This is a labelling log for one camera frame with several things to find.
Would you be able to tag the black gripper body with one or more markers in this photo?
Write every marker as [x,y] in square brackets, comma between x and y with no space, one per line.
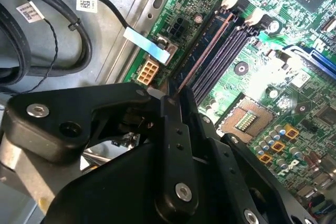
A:
[118,195]

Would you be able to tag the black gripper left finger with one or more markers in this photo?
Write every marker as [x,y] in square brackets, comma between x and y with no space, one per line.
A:
[52,121]

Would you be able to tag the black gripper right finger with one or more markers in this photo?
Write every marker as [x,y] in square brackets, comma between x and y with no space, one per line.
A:
[228,161]

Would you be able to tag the RAM stick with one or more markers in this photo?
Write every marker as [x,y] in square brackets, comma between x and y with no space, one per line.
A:
[200,48]

